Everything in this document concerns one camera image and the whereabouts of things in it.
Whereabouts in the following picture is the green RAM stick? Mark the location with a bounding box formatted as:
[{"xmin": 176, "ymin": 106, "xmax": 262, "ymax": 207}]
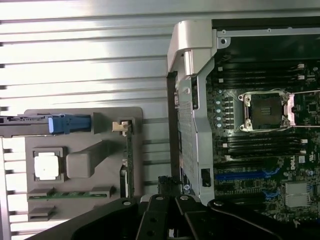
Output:
[{"xmin": 27, "ymin": 190, "xmax": 112, "ymax": 200}]

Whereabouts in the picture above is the blue expansion slot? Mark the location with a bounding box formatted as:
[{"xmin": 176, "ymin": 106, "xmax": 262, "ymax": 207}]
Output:
[{"xmin": 215, "ymin": 173, "xmax": 265, "ymax": 181}]

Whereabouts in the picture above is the silver chipset heat sink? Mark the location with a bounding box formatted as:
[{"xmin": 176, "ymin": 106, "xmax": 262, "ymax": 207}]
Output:
[{"xmin": 284, "ymin": 181, "xmax": 312, "ymax": 208}]

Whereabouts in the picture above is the green motherboard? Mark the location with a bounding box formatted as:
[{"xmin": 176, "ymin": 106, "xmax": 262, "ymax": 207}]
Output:
[{"xmin": 206, "ymin": 56, "xmax": 320, "ymax": 238}]

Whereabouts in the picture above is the gray plastic parts rack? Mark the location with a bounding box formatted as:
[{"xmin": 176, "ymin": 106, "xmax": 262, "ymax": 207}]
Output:
[{"xmin": 24, "ymin": 106, "xmax": 144, "ymax": 224}]

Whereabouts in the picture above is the black RAM slot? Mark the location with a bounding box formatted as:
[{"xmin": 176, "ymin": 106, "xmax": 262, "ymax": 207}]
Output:
[
  {"xmin": 223, "ymin": 148, "xmax": 308, "ymax": 161},
  {"xmin": 221, "ymin": 136, "xmax": 308, "ymax": 149},
  {"xmin": 216, "ymin": 64, "xmax": 306, "ymax": 73},
  {"xmin": 216, "ymin": 74, "xmax": 306, "ymax": 85}
]

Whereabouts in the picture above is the silver CPU chip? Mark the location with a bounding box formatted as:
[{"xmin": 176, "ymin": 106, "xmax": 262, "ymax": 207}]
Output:
[{"xmin": 33, "ymin": 154, "xmax": 62, "ymax": 181}]

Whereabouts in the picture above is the open black PC case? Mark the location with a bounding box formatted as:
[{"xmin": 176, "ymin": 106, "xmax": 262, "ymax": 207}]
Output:
[{"xmin": 166, "ymin": 19, "xmax": 320, "ymax": 240}]

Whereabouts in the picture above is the CPU socket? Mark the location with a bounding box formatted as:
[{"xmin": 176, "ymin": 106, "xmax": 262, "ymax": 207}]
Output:
[{"xmin": 237, "ymin": 91, "xmax": 297, "ymax": 133}]

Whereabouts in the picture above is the metal locking lever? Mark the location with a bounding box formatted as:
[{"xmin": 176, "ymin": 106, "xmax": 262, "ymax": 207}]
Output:
[
  {"xmin": 289, "ymin": 90, "xmax": 320, "ymax": 96},
  {"xmin": 289, "ymin": 124, "xmax": 320, "ymax": 130}
]

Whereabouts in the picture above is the metal socket cover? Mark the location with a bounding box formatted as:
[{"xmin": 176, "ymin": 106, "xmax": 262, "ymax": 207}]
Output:
[{"xmin": 284, "ymin": 92, "xmax": 300, "ymax": 129}]

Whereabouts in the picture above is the hard disk with blue bracket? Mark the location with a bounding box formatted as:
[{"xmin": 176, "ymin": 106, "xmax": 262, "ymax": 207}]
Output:
[{"xmin": 0, "ymin": 112, "xmax": 91, "ymax": 138}]

